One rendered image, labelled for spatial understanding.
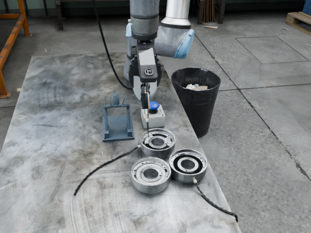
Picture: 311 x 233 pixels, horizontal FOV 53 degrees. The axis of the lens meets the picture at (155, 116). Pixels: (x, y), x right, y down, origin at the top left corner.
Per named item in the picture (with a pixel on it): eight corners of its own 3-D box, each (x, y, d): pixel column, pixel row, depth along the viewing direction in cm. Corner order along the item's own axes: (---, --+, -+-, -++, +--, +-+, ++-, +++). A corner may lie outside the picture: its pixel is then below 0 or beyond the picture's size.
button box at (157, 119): (164, 127, 105) (165, 115, 102) (144, 129, 103) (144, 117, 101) (160, 113, 111) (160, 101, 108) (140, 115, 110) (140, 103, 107)
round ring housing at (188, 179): (163, 162, 91) (164, 151, 88) (196, 156, 93) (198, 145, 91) (175, 189, 82) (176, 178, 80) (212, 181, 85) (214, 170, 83)
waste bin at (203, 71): (219, 139, 226) (228, 88, 201) (173, 144, 221) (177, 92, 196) (204, 113, 253) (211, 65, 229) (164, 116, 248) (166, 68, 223)
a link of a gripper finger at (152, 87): (156, 90, 100) (154, 64, 95) (158, 100, 95) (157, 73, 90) (146, 92, 100) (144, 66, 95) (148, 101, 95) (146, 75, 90)
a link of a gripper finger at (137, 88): (139, 92, 100) (142, 66, 95) (141, 102, 95) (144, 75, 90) (129, 92, 99) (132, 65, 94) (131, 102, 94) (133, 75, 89)
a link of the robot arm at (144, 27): (160, 19, 80) (128, 20, 79) (160, 36, 82) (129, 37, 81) (156, 10, 86) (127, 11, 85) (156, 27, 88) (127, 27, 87)
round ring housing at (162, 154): (170, 136, 100) (171, 126, 98) (178, 158, 92) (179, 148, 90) (138, 139, 99) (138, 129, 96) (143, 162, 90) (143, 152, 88)
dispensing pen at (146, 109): (144, 137, 93) (140, 81, 92) (143, 136, 97) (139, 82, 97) (151, 137, 93) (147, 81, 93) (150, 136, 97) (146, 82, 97)
